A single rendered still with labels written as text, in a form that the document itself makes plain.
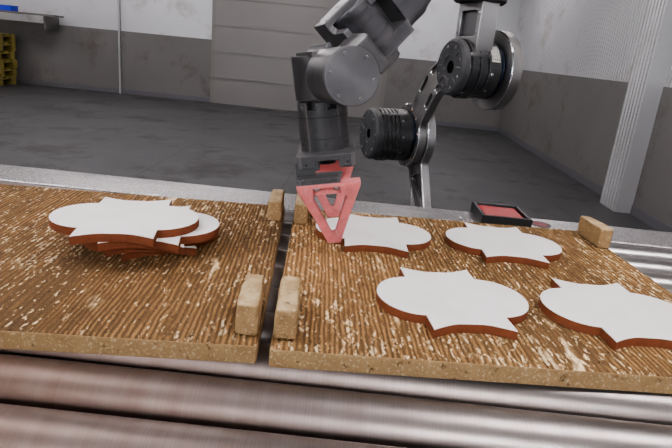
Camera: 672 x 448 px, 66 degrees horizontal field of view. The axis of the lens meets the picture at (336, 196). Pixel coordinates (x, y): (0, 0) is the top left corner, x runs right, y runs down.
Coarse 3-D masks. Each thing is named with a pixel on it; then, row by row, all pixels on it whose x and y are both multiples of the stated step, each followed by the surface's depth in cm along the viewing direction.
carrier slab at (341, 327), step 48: (432, 240) 64; (576, 240) 69; (336, 288) 48; (528, 288) 53; (336, 336) 40; (384, 336) 41; (480, 336) 42; (528, 336) 43; (576, 336) 44; (576, 384) 39; (624, 384) 39
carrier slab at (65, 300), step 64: (0, 192) 66; (64, 192) 68; (0, 256) 48; (64, 256) 50; (192, 256) 52; (256, 256) 54; (0, 320) 38; (64, 320) 39; (128, 320) 40; (192, 320) 41
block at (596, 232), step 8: (584, 216) 71; (584, 224) 70; (592, 224) 68; (600, 224) 68; (584, 232) 70; (592, 232) 68; (600, 232) 66; (608, 232) 66; (592, 240) 68; (600, 240) 66; (608, 240) 66
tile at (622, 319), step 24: (552, 288) 51; (576, 288) 51; (600, 288) 52; (624, 288) 52; (552, 312) 46; (576, 312) 46; (600, 312) 47; (624, 312) 47; (648, 312) 48; (600, 336) 44; (624, 336) 43; (648, 336) 43
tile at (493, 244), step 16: (464, 224) 69; (448, 240) 62; (464, 240) 62; (480, 240) 63; (496, 240) 63; (512, 240) 64; (528, 240) 64; (544, 240) 65; (496, 256) 58; (512, 256) 59; (528, 256) 59; (544, 256) 60; (560, 256) 62
